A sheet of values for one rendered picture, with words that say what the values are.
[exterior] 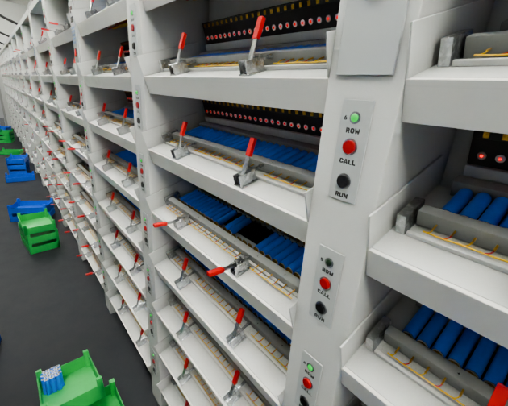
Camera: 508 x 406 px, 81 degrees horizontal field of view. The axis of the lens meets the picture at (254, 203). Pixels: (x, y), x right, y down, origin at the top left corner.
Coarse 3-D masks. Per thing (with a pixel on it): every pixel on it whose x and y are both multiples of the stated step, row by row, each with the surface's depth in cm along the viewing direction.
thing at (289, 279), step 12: (180, 204) 88; (192, 216) 82; (204, 228) 79; (216, 228) 74; (228, 240) 70; (228, 252) 68; (240, 252) 67; (252, 252) 64; (264, 264) 61; (276, 264) 60; (276, 276) 59; (288, 276) 57
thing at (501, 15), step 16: (224, 0) 79; (240, 0) 75; (256, 0) 70; (272, 0) 67; (288, 0) 64; (496, 0) 39; (224, 16) 80; (496, 16) 39; (240, 128) 83; (464, 144) 44; (448, 160) 46; (464, 160) 44; (448, 176) 46
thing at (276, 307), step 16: (160, 192) 93; (176, 192) 95; (160, 208) 93; (192, 224) 82; (176, 240) 85; (192, 240) 76; (208, 240) 75; (208, 256) 70; (224, 256) 69; (224, 272) 64; (240, 288) 61; (256, 288) 59; (272, 288) 58; (256, 304) 58; (272, 304) 55; (288, 304) 54; (272, 320) 56; (288, 320) 52; (288, 336) 53
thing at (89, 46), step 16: (80, 0) 121; (96, 0) 124; (96, 32) 127; (112, 32) 131; (80, 48) 125; (96, 48) 129; (112, 48) 133; (80, 80) 133; (96, 96) 135; (112, 96) 139; (96, 144) 141; (112, 144) 145; (96, 176) 145; (96, 192) 147; (96, 224) 160; (112, 304) 171
